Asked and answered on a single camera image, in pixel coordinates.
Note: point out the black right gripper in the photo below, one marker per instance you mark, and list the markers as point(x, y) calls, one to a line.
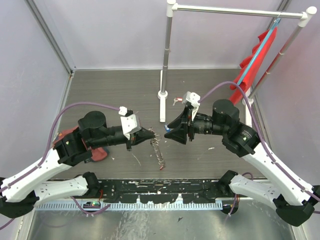
point(179, 135)

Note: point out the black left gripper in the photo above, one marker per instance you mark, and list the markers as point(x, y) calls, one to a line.
point(142, 136)

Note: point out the metal disc with keyrings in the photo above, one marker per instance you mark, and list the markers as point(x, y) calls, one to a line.
point(155, 143)

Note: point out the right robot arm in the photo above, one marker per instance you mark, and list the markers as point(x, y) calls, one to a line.
point(292, 198)

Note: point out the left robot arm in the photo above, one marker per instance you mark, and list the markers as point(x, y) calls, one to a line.
point(29, 188)

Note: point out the red cloth on hanger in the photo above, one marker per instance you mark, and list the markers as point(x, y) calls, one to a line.
point(253, 70)

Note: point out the white clothes rack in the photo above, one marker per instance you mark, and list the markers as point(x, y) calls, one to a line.
point(172, 6)

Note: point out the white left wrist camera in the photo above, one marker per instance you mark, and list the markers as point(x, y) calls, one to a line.
point(130, 122)

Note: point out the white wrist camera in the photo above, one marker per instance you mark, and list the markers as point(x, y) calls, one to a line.
point(130, 122)
point(192, 103)

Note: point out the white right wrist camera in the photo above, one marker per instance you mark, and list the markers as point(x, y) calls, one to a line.
point(192, 103)

